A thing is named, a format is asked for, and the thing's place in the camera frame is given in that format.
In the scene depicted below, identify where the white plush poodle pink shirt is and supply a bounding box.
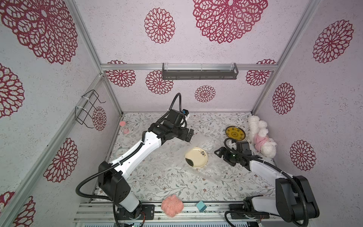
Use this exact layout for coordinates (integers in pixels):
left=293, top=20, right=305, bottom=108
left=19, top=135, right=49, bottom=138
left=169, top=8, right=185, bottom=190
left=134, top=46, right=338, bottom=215
left=248, top=115, right=277, bottom=159

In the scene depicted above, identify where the aluminium front rail frame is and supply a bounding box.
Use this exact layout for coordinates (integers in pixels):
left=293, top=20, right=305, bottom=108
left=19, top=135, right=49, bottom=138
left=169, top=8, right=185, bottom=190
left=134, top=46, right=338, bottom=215
left=71, top=201, right=295, bottom=227

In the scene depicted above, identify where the pink fluffy ball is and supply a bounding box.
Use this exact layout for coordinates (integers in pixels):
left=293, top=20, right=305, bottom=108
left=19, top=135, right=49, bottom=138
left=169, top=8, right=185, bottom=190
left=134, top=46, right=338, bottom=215
left=161, top=195, right=184, bottom=218

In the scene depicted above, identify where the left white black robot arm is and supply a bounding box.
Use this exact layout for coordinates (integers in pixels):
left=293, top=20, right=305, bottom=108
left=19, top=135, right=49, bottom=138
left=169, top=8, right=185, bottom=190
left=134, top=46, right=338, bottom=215
left=97, top=109, right=194, bottom=213

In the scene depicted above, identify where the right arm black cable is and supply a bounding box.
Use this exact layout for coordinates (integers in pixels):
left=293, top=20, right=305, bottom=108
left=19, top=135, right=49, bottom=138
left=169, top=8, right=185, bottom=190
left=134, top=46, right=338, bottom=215
left=223, top=138, right=309, bottom=227

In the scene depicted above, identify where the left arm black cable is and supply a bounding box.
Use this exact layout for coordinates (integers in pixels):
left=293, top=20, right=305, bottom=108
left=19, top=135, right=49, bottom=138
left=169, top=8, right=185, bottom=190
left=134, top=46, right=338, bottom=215
left=75, top=92, right=188, bottom=227

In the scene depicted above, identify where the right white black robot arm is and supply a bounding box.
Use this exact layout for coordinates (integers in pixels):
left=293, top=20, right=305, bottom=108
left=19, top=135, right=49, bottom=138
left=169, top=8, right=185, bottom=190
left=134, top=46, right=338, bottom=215
left=214, top=138, right=320, bottom=227

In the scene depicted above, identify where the teal small cube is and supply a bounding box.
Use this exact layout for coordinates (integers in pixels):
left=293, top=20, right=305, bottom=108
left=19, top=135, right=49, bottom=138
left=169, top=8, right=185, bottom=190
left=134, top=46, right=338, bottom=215
left=196, top=201, right=207, bottom=212

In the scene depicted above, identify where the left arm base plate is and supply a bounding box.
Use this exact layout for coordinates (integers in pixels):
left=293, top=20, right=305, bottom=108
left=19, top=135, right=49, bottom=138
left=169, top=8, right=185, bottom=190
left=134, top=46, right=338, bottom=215
left=116, top=204, right=155, bottom=220

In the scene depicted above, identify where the black wall shelf rail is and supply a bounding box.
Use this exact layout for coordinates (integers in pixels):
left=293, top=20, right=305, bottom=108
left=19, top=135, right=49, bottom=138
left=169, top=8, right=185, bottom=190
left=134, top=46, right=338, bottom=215
left=161, top=63, right=239, bottom=80

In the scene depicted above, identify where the black wire wall rack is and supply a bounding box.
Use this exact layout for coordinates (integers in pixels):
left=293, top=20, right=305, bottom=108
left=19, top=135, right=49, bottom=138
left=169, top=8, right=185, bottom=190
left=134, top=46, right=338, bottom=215
left=74, top=89, right=105, bottom=129

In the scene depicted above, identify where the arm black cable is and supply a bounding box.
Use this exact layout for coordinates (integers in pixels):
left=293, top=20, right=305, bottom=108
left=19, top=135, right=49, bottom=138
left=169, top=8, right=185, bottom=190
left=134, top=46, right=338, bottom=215
left=223, top=138, right=309, bottom=227
left=75, top=92, right=188, bottom=227

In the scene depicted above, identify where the bubble-wrapped plate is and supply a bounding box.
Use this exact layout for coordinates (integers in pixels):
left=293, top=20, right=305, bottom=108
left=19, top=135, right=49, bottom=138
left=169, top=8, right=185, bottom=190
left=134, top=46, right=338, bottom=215
left=185, top=147, right=208, bottom=168
left=225, top=125, right=246, bottom=141

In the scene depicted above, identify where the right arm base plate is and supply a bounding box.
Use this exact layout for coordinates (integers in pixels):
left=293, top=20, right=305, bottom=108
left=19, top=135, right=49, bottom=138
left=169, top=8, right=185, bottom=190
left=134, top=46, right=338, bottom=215
left=229, top=203, right=270, bottom=219

